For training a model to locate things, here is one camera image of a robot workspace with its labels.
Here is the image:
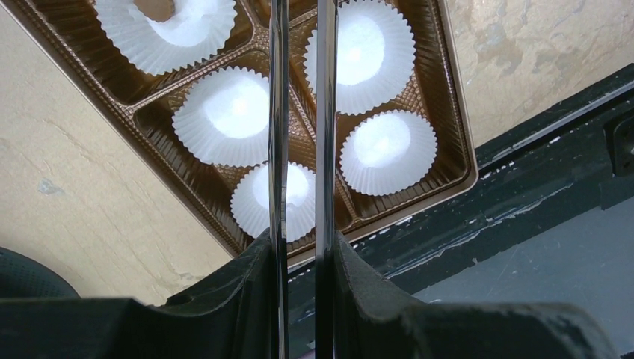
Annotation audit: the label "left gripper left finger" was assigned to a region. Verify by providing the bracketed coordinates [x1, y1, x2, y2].
[1, 233, 272, 358]

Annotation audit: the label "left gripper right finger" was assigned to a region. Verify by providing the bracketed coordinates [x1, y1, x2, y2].
[334, 236, 618, 358]

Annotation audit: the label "metal tongs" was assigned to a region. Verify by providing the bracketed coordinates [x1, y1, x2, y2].
[268, 1, 338, 358]

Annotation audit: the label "brown chocolate box tray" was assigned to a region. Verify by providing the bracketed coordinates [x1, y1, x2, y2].
[4, 1, 477, 256]

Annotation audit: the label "white paper cup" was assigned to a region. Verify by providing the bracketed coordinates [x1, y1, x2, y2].
[94, 1, 237, 76]
[230, 162, 316, 243]
[303, 0, 416, 117]
[339, 110, 438, 196]
[172, 67, 270, 167]

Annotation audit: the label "grey round speaker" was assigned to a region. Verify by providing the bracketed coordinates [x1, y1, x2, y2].
[1, 248, 79, 299]

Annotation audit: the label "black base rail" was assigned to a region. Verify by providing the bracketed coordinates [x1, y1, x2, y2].
[287, 64, 634, 359]

